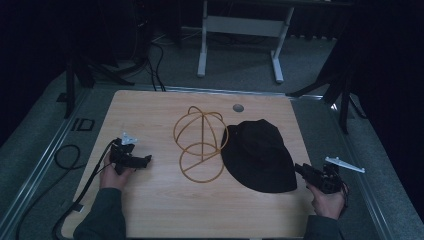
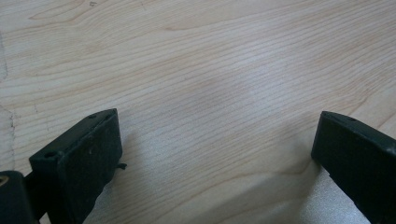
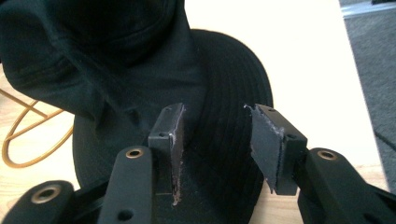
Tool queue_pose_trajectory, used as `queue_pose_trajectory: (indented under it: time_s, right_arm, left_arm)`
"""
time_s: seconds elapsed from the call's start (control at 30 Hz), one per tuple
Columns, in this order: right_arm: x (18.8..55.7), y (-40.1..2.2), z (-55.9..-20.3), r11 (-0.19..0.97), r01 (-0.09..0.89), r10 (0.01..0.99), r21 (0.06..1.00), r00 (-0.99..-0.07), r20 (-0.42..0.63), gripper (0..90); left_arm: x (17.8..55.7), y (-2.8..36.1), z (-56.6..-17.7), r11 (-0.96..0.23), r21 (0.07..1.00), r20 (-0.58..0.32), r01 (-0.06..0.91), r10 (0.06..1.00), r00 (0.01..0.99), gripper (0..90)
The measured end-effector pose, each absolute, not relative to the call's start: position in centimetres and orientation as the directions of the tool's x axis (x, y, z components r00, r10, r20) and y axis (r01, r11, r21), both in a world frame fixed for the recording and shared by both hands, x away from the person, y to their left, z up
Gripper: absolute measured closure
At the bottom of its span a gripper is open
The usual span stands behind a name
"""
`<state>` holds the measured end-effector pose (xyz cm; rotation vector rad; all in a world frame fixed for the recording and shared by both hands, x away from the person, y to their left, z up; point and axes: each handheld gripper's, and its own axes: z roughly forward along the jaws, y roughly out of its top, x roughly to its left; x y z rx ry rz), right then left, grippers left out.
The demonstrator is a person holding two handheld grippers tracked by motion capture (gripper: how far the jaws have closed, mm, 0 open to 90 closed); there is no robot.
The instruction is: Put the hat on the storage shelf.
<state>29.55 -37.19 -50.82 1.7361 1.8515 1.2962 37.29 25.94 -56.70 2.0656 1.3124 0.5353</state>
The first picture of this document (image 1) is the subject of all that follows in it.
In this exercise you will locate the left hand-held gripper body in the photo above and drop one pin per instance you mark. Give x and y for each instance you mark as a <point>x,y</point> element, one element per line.
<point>124,157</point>

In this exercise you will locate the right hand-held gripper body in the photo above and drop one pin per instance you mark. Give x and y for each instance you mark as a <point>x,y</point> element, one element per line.
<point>328,178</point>

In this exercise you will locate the black bucket hat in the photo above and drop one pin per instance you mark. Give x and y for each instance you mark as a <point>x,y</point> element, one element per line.
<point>258,156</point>

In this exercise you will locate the person's left hand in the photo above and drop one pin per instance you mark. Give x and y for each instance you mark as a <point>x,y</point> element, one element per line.
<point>113,178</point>

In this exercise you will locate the person's right hand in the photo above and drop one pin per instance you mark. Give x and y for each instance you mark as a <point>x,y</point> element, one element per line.
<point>328,203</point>

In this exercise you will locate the black metal stand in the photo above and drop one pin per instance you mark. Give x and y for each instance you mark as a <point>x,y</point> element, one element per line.
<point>343,96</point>
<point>71,86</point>

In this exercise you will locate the grey table grommet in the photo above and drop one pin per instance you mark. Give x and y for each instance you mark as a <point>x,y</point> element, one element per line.
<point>238,107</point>

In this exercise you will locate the metal floor rail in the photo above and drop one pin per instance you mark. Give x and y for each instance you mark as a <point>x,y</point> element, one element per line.
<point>40,166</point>
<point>363,186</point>

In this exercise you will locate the white metal table frame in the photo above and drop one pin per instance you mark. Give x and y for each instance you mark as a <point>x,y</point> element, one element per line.
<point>240,26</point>

